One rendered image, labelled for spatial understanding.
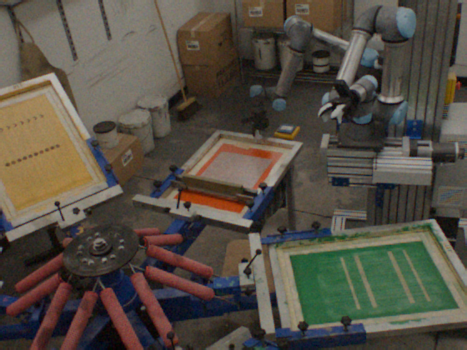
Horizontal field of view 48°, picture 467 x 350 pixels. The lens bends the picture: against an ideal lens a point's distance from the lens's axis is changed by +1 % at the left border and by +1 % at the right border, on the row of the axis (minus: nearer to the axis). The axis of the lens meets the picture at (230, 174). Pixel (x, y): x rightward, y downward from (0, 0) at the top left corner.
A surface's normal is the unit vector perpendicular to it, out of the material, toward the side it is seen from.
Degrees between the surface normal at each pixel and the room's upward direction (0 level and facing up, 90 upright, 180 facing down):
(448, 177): 90
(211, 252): 0
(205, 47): 90
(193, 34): 90
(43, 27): 90
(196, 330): 0
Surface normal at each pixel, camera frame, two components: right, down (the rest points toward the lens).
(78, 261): -0.11, -0.82
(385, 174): -0.26, 0.57
